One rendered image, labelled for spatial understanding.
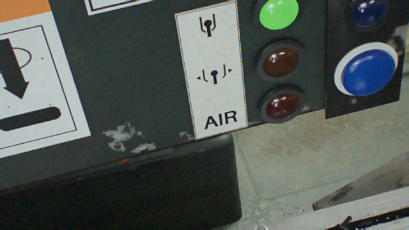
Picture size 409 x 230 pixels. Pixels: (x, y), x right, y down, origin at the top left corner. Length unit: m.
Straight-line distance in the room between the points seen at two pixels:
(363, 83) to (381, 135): 1.40
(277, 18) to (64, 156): 0.14
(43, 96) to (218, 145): 1.04
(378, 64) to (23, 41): 0.18
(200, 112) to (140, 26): 0.07
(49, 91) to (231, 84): 0.09
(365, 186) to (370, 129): 0.28
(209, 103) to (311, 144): 1.39
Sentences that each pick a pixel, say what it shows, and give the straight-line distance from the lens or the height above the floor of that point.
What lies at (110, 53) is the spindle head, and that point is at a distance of 0.35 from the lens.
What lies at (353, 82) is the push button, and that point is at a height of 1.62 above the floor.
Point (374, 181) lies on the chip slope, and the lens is 1.56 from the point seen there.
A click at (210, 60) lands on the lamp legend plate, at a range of 0.36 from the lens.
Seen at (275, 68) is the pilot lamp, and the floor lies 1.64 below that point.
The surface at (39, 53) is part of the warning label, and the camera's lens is 0.34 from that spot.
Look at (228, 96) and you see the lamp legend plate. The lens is 0.38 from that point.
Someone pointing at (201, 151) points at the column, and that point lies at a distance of 1.38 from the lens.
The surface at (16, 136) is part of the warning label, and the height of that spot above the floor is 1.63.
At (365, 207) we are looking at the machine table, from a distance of 1.24.
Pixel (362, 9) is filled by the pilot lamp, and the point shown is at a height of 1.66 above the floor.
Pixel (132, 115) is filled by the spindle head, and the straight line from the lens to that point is 0.38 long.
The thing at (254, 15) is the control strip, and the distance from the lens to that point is 0.35.
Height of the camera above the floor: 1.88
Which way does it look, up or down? 44 degrees down
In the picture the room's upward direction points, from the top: 9 degrees counter-clockwise
